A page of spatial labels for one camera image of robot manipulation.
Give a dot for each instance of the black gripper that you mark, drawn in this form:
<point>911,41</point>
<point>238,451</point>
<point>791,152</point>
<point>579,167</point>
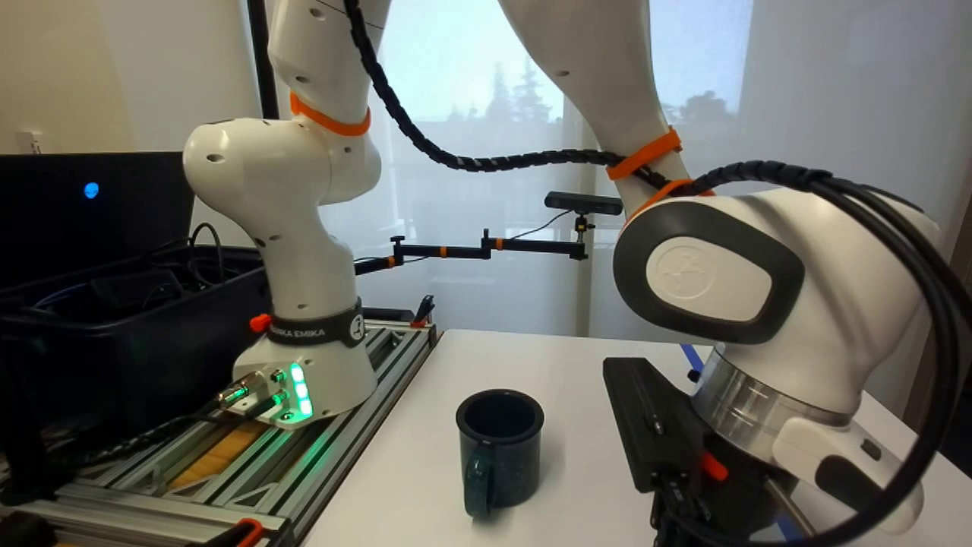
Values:
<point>701,512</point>

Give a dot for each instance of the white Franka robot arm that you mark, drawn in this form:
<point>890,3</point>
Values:
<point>293,171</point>

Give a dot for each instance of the dark green mug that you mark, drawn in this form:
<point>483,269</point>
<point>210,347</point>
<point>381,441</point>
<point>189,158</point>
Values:
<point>504,466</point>

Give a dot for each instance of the black storage bin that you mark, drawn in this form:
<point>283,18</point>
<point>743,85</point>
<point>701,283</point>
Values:
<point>101,343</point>

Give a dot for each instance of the black monitor with blue light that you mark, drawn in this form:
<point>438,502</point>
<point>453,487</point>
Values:
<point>62,213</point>

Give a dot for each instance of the black bar camera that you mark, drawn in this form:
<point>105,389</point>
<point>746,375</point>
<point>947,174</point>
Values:
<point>581,200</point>

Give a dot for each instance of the black jointed camera arm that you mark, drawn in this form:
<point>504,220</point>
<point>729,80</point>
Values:
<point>458,247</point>

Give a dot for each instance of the aluminium rail base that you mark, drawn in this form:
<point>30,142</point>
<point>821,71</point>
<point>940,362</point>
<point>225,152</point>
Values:
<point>306,456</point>

